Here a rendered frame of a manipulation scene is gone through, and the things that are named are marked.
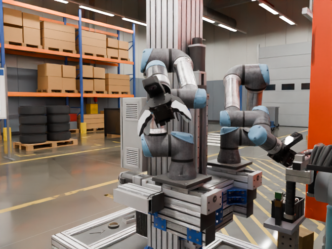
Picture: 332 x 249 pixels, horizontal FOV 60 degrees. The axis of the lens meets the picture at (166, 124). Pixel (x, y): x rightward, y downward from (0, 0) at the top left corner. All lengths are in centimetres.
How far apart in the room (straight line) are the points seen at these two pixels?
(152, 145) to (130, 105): 50
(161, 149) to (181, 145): 10
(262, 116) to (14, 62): 1093
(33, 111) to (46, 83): 325
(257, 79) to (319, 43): 42
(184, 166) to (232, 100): 40
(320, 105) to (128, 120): 114
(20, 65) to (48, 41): 151
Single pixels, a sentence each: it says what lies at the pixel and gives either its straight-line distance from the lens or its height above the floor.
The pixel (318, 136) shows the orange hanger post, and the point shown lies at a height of 101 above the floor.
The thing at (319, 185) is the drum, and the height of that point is 87.
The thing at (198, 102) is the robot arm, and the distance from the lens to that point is 106.
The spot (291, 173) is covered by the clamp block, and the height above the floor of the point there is 93.
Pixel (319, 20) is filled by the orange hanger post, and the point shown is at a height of 165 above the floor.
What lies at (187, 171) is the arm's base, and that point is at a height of 86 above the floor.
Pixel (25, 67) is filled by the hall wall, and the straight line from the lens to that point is 1193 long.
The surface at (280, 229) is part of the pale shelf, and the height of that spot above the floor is 44.
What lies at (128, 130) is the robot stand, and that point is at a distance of 188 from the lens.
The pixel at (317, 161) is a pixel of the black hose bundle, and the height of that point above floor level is 99.
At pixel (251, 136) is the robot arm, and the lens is 128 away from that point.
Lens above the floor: 121
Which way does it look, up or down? 5 degrees down
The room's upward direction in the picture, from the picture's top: straight up
